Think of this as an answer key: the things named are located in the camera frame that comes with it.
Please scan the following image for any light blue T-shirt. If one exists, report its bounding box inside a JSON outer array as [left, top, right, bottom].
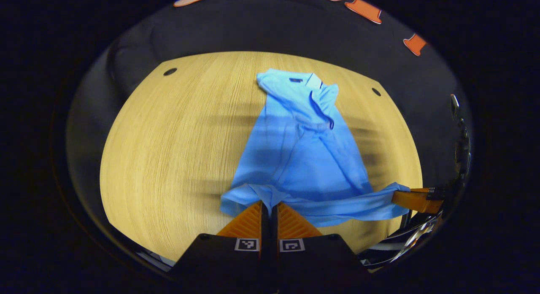
[[219, 68, 412, 228]]

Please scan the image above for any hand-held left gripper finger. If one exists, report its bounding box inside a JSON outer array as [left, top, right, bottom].
[[270, 201, 373, 283], [168, 200, 271, 283]]

